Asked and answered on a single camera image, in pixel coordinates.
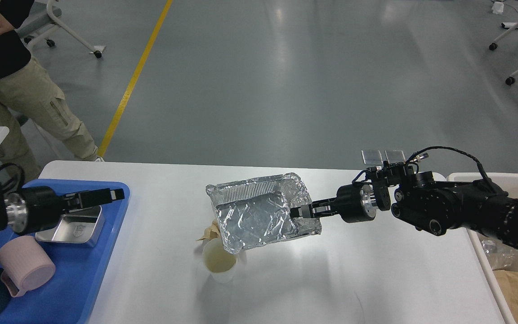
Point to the blue plastic tray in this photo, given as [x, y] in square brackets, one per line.
[69, 296]

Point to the white paper cup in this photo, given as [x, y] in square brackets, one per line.
[222, 266]

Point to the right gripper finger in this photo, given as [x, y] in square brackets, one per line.
[304, 211]
[320, 213]

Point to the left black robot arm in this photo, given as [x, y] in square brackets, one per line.
[12, 176]

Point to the beige plastic waste bin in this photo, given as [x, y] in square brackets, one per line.
[509, 183]

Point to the grey office chair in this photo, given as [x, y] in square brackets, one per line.
[43, 21]

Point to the crumpled brown paper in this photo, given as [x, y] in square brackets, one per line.
[211, 232]

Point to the floor socket plate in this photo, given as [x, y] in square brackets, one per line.
[395, 156]
[372, 157]

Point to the right floor socket plate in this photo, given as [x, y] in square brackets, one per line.
[395, 156]

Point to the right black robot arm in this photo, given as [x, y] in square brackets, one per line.
[414, 197]

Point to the clear plastic wrap in bin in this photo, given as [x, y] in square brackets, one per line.
[499, 256]

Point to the person in beige trousers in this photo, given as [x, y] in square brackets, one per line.
[26, 87]

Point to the pink ribbed mug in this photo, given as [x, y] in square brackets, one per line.
[26, 266]

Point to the left floor socket plate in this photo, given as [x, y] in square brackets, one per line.
[372, 157]

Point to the square stainless steel tray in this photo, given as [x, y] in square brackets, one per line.
[81, 228]

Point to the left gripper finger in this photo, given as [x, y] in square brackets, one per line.
[93, 197]
[94, 210]

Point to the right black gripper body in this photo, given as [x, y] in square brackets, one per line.
[356, 203]

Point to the aluminium foil tray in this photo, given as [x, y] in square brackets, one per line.
[255, 212]

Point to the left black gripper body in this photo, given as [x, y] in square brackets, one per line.
[34, 209]

